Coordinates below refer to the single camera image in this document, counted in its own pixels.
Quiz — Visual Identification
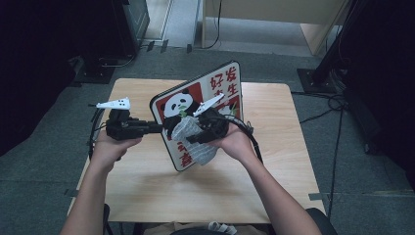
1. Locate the dark curtain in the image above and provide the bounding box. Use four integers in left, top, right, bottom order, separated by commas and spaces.
339, 0, 415, 192
0, 0, 131, 158

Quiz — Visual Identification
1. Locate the long black floor cable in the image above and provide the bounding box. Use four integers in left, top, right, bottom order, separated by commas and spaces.
326, 107, 346, 223

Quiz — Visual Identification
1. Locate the light wooden cabinet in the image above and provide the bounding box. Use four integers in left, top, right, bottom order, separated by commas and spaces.
200, 0, 351, 57

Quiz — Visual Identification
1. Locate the black flat stand base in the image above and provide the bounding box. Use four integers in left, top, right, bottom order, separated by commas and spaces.
72, 55, 115, 85

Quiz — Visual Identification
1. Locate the left hand-held gripper cable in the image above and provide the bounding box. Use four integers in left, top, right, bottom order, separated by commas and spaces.
87, 104, 109, 161

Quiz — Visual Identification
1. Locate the black cabinet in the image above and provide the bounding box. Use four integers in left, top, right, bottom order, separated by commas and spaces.
112, 0, 151, 57

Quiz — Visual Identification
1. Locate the grey knitted cloth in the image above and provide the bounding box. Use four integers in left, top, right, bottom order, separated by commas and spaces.
170, 116, 219, 166

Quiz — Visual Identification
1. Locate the panda picture board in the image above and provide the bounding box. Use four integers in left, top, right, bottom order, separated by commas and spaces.
149, 60, 245, 173

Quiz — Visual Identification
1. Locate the looped black floor cable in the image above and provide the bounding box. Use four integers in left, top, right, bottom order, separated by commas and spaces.
290, 91, 347, 125

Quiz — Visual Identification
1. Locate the black hanging cable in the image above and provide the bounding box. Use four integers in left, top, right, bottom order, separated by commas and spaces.
202, 0, 223, 51

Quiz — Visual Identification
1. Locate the person's right hand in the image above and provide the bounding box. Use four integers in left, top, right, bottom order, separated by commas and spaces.
207, 123, 258, 165

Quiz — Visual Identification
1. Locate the white drawstring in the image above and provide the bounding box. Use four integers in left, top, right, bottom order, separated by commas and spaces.
207, 222, 238, 235

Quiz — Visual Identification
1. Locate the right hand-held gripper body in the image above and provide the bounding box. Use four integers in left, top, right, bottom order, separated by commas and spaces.
193, 93, 231, 144

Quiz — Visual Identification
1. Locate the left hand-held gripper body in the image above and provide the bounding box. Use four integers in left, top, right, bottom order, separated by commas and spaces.
96, 97, 151, 142

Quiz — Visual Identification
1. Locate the black metal stand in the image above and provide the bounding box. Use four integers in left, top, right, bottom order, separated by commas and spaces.
297, 0, 363, 95

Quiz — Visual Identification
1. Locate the thin black floor cable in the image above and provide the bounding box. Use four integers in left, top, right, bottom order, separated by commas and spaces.
97, 55, 135, 69

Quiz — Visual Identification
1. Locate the person's left hand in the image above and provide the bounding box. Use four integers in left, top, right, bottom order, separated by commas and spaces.
91, 131, 143, 172

